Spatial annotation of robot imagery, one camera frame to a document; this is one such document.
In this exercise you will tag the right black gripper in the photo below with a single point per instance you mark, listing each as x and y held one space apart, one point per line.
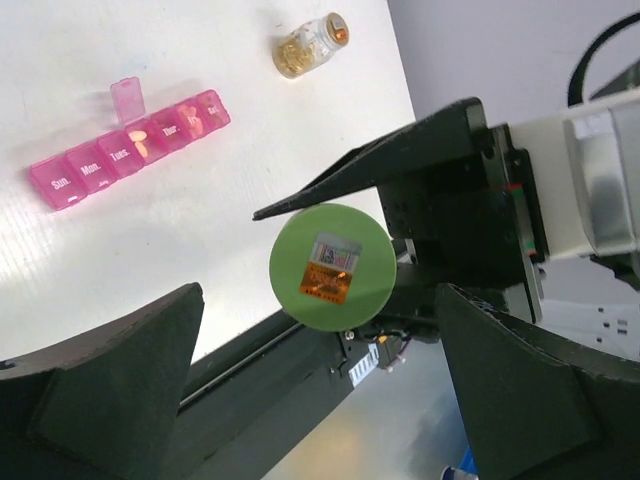
467 215

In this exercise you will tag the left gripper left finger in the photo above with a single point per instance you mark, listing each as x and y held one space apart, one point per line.
101 404

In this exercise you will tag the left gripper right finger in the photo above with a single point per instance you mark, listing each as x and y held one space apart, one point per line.
536 405

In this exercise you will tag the green bottle cap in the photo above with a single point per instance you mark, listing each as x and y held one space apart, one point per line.
332 267

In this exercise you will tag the pink weekly pill organizer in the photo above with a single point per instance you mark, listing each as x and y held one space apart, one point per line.
140 140

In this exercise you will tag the clear bottle with orange pills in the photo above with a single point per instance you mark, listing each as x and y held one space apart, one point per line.
310 45

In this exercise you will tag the right white cable duct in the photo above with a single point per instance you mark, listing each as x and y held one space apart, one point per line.
365 366

